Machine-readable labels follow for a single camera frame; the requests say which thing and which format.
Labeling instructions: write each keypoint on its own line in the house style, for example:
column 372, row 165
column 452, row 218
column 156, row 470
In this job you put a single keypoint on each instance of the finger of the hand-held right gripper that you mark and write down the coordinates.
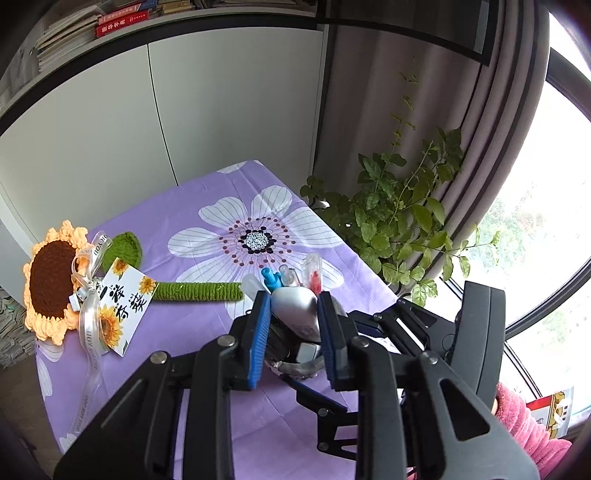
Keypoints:
column 323, row 415
column 415, row 323

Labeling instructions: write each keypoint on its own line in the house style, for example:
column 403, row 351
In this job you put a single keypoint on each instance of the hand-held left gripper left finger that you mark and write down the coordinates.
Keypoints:
column 259, row 341

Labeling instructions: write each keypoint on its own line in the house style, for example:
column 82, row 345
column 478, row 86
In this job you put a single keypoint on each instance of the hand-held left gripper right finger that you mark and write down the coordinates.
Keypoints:
column 330, row 341

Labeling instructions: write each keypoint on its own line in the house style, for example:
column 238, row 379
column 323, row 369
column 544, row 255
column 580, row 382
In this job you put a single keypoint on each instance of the white dotted pen holder cup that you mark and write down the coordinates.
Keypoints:
column 295, row 369

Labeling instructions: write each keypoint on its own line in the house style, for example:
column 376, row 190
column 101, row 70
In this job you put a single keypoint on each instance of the teal blue pen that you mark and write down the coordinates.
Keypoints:
column 271, row 279

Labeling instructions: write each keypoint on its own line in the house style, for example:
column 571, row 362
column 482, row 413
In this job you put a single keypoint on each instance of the red gel pen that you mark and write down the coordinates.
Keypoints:
column 314, row 277

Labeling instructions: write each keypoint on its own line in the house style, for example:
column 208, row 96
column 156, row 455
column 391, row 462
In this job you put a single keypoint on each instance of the orange checkered pen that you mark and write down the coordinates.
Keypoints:
column 288, row 276

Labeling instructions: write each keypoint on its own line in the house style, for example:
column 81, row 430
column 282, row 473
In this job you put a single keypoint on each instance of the person's right forearm pink sleeve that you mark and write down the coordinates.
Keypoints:
column 526, row 438

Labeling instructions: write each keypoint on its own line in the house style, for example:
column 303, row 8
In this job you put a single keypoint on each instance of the green leafy plant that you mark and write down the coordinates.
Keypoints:
column 383, row 226

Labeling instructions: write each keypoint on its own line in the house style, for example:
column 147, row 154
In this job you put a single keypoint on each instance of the red white printed box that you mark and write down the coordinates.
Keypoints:
column 554, row 406

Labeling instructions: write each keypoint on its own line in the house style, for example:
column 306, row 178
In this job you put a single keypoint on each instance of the purple floral tablecloth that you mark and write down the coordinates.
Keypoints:
column 207, row 240

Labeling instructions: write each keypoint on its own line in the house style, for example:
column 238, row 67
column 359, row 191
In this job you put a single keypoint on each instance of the white sunflower print card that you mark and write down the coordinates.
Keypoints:
column 124, row 304

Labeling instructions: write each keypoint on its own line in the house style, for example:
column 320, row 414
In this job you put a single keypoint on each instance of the translucent white ribbon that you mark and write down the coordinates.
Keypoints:
column 90, row 332

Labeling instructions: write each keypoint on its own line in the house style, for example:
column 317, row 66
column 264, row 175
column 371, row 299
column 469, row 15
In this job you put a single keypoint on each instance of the crochet sunflower with green stem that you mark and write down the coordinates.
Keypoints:
column 51, row 277

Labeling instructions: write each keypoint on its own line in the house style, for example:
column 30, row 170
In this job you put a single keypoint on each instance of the mauve curtain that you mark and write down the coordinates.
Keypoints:
column 415, row 92

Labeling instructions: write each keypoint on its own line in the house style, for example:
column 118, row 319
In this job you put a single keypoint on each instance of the floor stacks of paper booklets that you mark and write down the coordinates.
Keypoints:
column 14, row 327

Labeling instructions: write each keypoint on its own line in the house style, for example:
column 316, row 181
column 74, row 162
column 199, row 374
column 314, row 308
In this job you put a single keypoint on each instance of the dark glass cabinet door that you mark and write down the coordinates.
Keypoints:
column 406, row 23

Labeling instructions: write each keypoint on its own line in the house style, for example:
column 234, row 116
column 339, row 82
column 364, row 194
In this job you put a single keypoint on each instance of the red book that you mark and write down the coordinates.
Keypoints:
column 122, row 23

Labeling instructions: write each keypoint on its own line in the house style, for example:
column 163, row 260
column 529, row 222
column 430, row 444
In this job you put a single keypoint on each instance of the short stack of mixed books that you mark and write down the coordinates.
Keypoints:
column 173, row 5

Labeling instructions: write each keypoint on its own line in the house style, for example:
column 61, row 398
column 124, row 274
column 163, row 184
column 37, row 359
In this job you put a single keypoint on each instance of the stack of grey paper booklets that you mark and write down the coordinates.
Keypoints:
column 64, row 37

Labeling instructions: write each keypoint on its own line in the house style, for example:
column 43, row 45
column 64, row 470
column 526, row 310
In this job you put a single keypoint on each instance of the black window frame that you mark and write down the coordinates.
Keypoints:
column 545, row 309

